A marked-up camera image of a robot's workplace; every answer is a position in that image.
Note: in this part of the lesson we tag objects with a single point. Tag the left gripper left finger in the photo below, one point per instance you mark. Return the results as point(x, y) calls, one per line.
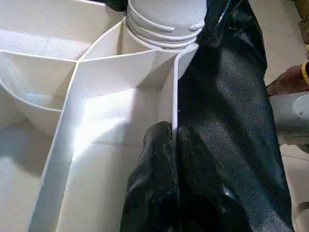
point(154, 181)

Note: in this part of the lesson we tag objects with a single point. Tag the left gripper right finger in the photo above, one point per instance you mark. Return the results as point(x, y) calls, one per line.
point(205, 193)

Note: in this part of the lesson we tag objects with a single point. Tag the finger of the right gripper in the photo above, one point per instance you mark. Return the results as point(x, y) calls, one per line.
point(222, 21)

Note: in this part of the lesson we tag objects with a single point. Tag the white plastic table leg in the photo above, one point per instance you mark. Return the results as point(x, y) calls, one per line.
point(164, 14)

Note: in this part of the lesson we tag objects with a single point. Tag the white plastic table top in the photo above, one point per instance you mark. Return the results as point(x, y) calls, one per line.
point(108, 72)

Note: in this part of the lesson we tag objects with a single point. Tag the black mat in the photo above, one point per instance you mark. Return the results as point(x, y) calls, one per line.
point(229, 108)

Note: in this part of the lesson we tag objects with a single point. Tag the light grey rounded casing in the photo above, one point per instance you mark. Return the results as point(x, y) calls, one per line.
point(294, 120)

